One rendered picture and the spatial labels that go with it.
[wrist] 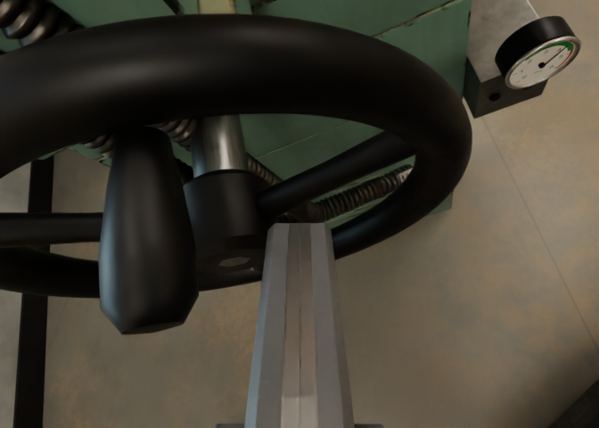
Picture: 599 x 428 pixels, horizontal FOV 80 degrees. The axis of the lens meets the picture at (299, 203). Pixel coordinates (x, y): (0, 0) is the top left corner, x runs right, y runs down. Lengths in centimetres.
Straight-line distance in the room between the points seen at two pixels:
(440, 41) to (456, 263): 68
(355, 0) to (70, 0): 22
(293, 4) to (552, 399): 93
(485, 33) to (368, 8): 18
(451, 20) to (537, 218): 72
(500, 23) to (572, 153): 67
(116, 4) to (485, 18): 40
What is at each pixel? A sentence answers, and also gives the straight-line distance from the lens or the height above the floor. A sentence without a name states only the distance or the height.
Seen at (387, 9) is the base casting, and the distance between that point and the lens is 37.
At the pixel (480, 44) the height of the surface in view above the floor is 62.
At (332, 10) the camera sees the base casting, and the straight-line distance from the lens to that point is 35.
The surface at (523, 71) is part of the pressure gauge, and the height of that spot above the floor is 66.
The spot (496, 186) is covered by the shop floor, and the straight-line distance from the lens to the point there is 106.
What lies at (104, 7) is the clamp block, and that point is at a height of 91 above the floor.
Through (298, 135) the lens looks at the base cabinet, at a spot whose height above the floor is 60.
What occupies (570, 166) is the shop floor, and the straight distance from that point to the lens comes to 111.
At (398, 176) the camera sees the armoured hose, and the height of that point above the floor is 58.
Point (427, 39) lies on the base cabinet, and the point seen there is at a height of 68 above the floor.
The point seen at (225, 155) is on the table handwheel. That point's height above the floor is 82.
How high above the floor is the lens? 100
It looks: 63 degrees down
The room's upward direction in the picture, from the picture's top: 51 degrees counter-clockwise
